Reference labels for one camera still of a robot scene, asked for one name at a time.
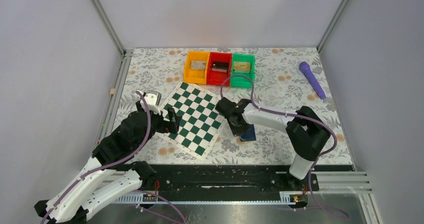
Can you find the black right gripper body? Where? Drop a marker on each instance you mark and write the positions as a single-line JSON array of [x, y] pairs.
[[237, 124]]

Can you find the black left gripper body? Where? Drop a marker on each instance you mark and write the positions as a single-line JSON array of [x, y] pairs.
[[164, 123]]

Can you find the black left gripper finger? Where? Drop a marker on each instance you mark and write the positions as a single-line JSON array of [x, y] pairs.
[[171, 127], [173, 116]]

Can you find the blue leather card holder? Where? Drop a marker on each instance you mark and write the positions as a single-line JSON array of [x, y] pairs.
[[249, 135]]

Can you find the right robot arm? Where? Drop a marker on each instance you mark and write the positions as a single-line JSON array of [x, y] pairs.
[[307, 133]]

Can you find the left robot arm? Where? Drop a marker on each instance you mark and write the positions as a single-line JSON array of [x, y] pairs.
[[106, 176]]

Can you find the gold card box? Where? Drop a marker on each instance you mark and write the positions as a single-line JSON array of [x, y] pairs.
[[241, 67]]

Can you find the black card box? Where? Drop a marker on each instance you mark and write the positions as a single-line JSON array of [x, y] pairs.
[[220, 66]]

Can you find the silver card box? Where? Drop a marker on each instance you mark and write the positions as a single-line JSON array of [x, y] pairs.
[[198, 65]]

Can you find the green white chessboard mat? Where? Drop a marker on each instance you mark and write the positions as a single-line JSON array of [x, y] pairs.
[[200, 124]]

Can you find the yellow plastic bin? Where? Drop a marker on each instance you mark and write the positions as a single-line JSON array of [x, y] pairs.
[[196, 76]]

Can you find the red plastic bin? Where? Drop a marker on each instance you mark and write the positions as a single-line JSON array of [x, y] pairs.
[[217, 78]]

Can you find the green plastic bin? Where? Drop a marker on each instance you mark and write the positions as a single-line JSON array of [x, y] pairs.
[[239, 81]]

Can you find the floral table mat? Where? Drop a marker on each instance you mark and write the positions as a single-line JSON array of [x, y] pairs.
[[278, 84]]

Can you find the purple toy microphone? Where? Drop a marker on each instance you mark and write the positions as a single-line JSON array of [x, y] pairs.
[[304, 67]]

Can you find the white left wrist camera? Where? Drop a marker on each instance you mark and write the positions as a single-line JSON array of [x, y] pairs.
[[149, 99]]

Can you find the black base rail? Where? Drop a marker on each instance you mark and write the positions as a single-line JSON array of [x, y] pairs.
[[225, 183]]

